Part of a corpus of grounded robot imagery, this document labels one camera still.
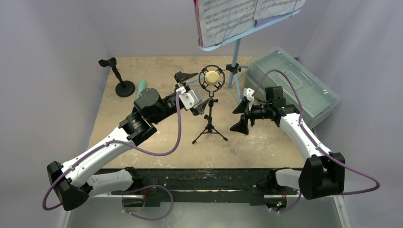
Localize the black tripod mic stand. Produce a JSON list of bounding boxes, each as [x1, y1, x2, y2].
[[192, 65, 228, 144]]

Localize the beige condenser microphone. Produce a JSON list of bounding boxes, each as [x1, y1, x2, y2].
[[204, 71, 219, 86]]

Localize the teal toy microphone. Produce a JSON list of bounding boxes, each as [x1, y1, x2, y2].
[[136, 79, 147, 99]]

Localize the black round-base mic stand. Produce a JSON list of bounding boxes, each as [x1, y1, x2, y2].
[[98, 57, 135, 97]]

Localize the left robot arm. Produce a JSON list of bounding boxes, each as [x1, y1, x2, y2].
[[42, 72, 205, 211]]

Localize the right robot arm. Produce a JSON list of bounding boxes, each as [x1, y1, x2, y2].
[[230, 86, 345, 200]]

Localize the blue music stand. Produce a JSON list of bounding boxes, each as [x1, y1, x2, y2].
[[198, 9, 301, 103]]

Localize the translucent green storage box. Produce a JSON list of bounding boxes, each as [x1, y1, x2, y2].
[[243, 46, 341, 129]]

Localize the sheet music pages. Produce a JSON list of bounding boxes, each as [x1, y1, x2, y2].
[[194, 0, 306, 50]]

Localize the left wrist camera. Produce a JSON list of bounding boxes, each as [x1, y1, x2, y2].
[[175, 86, 202, 111]]

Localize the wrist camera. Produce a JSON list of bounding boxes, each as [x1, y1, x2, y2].
[[243, 88, 255, 111], [175, 86, 202, 111]]

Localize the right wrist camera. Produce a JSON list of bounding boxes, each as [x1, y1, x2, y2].
[[243, 88, 255, 111]]

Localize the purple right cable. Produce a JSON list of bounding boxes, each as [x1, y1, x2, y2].
[[251, 69, 381, 215]]

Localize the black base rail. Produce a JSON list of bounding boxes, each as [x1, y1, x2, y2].
[[78, 168, 300, 208]]

